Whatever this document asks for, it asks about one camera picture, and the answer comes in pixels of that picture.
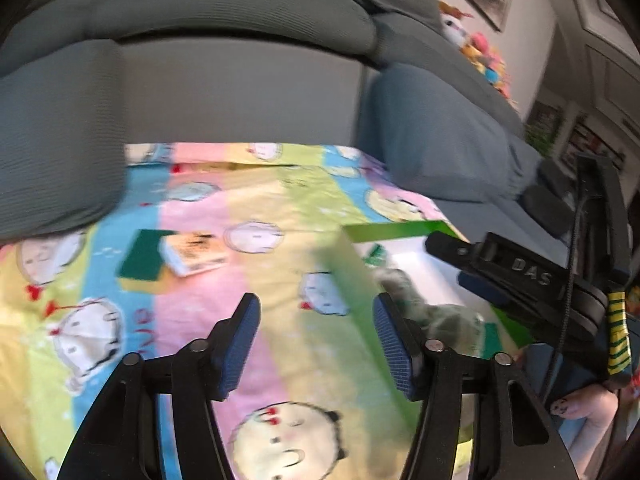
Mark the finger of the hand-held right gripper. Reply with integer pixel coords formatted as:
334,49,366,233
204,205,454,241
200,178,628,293
425,231,571,293
457,272,576,350

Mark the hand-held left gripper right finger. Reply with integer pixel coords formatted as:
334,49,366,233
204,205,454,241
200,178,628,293
372,292,581,480

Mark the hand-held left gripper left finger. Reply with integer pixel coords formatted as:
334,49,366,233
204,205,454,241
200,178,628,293
57,292,262,480

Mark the translucent green plastic packet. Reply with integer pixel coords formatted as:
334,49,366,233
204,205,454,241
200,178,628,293
362,242,396,270

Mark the green cardboard box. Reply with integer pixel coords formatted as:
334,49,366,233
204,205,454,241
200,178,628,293
320,220,533,443

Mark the person's right hand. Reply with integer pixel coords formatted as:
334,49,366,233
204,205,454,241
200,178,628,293
550,387,627,442

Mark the grey green plush toy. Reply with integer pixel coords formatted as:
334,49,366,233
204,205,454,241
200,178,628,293
375,267,487,358

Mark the printed cartoon blanket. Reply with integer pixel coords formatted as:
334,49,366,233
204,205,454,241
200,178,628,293
0,142,501,480

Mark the bookshelf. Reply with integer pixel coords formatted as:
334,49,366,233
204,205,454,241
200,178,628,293
525,100,626,171

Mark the small cream patterned box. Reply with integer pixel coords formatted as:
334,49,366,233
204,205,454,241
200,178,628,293
160,231,230,277

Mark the yellow green striped cloth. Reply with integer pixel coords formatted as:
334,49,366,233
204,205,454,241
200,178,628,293
604,290,632,377

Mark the green scouring sponge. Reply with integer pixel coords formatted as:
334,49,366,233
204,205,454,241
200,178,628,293
116,229,173,293

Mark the large grey pillow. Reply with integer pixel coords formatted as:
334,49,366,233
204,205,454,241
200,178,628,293
357,62,543,203

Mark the pile of colourful plush toys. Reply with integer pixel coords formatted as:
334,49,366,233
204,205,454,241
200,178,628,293
437,0,513,98

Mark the grey sofa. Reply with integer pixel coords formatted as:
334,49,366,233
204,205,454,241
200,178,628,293
0,0,576,241

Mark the small grey pillow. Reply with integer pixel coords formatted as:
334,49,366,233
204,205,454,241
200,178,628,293
0,40,128,241

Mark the black cable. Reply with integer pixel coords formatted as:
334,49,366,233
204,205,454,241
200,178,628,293
542,157,589,403

